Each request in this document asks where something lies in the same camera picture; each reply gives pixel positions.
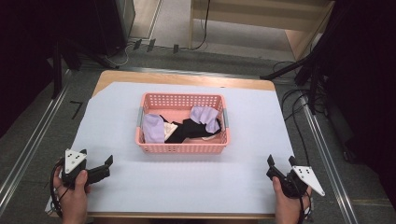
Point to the white table mat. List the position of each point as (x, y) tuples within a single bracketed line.
[(118, 124)]

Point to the aluminium floor rail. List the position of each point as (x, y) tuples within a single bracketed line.
[(28, 155), (330, 168)]

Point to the dark cabinet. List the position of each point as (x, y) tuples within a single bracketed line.
[(120, 21)]

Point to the person's right hand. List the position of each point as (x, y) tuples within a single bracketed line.
[(288, 207)]

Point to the light wooden shelf unit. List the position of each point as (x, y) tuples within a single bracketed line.
[(299, 37)]

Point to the wooden table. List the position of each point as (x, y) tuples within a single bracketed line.
[(174, 77)]

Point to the black sock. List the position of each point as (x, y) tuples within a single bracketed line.
[(188, 130)]

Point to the pink plastic basket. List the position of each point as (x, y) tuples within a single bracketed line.
[(182, 107)]

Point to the purple sock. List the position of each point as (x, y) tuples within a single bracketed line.
[(153, 129), (207, 117)]

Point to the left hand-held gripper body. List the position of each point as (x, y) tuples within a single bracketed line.
[(72, 161)]

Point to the black metal stand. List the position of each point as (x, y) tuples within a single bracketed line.
[(57, 71), (311, 71)]

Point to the cream sock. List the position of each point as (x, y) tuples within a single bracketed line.
[(209, 137), (169, 129)]

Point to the person's left hand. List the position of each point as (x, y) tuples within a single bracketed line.
[(73, 200)]

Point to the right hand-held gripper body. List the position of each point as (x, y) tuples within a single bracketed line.
[(301, 180)]

